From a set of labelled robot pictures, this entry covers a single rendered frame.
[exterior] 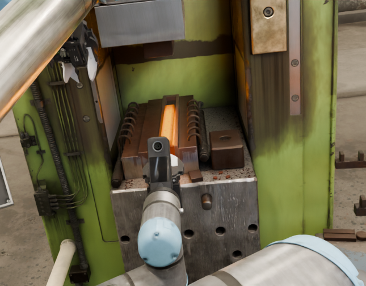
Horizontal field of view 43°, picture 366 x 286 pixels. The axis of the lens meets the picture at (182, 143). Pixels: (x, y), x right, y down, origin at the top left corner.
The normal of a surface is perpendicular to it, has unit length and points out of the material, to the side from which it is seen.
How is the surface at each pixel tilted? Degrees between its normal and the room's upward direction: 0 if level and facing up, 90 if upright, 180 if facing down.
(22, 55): 73
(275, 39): 90
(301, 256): 11
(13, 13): 23
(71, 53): 117
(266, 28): 90
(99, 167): 90
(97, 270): 90
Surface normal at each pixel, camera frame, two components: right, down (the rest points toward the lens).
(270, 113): 0.00, 0.41
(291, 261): -0.01, -0.83
